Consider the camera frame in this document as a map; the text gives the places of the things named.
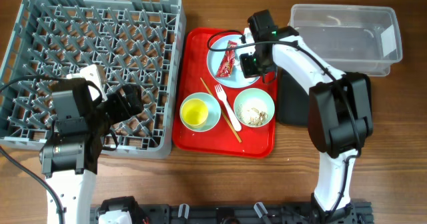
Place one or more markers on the clear plastic bin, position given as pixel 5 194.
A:
pixel 353 38

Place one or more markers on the black plastic tray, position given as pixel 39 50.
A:
pixel 293 101

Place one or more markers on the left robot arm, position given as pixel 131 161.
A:
pixel 69 157

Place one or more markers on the yellow plastic cup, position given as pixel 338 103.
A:
pixel 194 113

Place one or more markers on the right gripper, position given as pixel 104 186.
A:
pixel 249 70

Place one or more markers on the green bowl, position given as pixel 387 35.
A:
pixel 255 93

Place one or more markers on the rice food scraps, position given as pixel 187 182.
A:
pixel 253 113

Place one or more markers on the white tissue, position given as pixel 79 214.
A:
pixel 241 49

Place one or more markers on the red plastic tray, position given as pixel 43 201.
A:
pixel 195 77

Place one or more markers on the white plastic fork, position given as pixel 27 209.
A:
pixel 223 97

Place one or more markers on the red snack wrapper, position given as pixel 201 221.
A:
pixel 227 64

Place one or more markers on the grey dishwasher rack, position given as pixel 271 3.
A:
pixel 136 42

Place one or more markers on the light blue plate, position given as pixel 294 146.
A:
pixel 237 79

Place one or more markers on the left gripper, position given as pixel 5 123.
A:
pixel 124 112

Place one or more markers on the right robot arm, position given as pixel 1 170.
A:
pixel 339 115

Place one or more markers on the light blue bowl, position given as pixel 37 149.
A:
pixel 214 111

